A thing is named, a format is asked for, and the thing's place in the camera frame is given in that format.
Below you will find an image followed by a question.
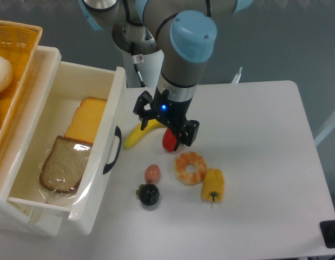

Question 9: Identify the brown bread slice in plastic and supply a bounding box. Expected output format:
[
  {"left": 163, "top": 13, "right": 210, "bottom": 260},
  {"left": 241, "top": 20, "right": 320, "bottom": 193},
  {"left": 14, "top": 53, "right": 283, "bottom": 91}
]
[{"left": 39, "top": 135, "right": 93, "bottom": 194}]

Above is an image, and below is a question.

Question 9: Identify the orange shrimp ring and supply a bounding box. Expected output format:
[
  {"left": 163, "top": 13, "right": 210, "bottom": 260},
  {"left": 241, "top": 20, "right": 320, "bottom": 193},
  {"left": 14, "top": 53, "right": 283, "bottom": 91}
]
[{"left": 174, "top": 151, "right": 208, "bottom": 186}]

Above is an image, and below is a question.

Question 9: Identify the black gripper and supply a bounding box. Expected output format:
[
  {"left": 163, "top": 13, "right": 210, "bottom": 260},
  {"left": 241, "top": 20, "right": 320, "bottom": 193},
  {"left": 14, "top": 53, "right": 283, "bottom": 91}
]
[{"left": 133, "top": 89, "right": 200, "bottom": 151}]

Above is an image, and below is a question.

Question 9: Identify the white drawer cabinet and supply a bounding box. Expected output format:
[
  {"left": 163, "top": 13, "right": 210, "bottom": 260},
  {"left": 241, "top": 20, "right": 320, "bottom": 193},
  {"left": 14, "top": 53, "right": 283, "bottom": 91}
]
[{"left": 0, "top": 46, "right": 62, "bottom": 236}]

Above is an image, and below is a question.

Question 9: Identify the white clamp behind table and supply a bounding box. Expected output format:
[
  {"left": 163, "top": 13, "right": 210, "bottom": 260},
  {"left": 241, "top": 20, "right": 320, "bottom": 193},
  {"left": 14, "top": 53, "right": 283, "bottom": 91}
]
[{"left": 231, "top": 66, "right": 243, "bottom": 83}]

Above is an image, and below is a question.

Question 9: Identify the black device at table edge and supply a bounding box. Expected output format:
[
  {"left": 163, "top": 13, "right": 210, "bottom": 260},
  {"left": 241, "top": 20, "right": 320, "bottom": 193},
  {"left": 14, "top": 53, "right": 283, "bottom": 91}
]
[{"left": 319, "top": 220, "right": 335, "bottom": 249}]

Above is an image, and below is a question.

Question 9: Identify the yellow bell pepper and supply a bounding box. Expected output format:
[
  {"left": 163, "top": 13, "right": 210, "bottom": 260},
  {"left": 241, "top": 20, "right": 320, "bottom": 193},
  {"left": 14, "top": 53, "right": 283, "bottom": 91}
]
[{"left": 201, "top": 168, "right": 225, "bottom": 203}]

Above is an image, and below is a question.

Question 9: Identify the brown egg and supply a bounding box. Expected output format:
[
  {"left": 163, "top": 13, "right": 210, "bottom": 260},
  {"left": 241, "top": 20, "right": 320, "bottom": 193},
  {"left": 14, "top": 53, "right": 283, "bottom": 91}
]
[{"left": 144, "top": 164, "right": 160, "bottom": 183}]

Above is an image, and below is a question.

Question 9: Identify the black drawer handle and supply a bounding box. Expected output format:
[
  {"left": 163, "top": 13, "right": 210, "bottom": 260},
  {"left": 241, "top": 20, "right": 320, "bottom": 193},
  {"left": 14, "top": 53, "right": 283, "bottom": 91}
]
[{"left": 103, "top": 126, "right": 122, "bottom": 175}]

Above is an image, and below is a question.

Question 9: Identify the yellow banana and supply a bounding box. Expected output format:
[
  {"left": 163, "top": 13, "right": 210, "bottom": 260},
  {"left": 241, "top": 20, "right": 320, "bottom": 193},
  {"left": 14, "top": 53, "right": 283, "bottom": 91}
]
[{"left": 123, "top": 119, "right": 165, "bottom": 149}]

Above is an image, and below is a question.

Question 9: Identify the white frame bar right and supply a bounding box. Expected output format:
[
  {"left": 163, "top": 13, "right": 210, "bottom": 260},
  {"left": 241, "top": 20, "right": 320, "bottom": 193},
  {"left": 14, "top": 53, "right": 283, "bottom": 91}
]
[{"left": 314, "top": 110, "right": 335, "bottom": 146}]

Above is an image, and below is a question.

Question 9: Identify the orange wicker basket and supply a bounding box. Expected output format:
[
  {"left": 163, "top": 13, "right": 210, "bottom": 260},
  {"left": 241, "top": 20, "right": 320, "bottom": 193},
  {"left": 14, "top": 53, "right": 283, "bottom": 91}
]
[{"left": 0, "top": 20, "right": 43, "bottom": 149}]

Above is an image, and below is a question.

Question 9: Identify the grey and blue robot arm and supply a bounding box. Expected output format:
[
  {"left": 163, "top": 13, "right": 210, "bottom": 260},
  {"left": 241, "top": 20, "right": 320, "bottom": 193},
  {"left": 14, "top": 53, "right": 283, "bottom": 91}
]
[{"left": 80, "top": 1, "right": 251, "bottom": 152}]

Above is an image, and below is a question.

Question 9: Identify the white open drawer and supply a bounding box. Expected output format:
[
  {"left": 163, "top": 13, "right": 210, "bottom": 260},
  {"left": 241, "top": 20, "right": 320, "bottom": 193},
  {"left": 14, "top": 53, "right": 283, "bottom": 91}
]
[{"left": 0, "top": 62, "right": 126, "bottom": 236}]

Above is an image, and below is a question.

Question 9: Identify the orange toast slice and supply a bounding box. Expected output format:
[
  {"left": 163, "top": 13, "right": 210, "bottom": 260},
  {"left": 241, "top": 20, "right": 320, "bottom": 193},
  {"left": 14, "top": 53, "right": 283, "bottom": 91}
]
[{"left": 64, "top": 97, "right": 107, "bottom": 144}]

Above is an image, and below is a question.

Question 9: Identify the red pepper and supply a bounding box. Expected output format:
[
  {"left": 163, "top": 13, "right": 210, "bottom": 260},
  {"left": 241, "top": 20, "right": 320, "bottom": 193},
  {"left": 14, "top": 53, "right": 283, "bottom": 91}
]
[{"left": 162, "top": 128, "right": 179, "bottom": 152}]

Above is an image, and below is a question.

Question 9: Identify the white bun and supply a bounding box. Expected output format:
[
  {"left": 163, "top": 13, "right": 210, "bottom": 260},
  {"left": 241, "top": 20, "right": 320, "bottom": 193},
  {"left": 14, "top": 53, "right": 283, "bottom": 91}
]
[{"left": 0, "top": 56, "right": 13, "bottom": 93}]

